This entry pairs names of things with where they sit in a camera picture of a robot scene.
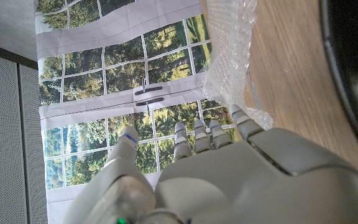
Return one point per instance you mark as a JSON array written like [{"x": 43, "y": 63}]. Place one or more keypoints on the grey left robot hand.
[{"x": 228, "y": 186}]

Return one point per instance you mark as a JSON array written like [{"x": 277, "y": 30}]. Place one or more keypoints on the clear bubble wrap sheet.
[{"x": 228, "y": 53}]

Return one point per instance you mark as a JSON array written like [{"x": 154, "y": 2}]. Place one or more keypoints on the black half-moon tambourine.
[{"x": 353, "y": 77}]

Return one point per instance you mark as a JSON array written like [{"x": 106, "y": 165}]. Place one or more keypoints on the printed window forest backdrop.
[{"x": 89, "y": 77}]

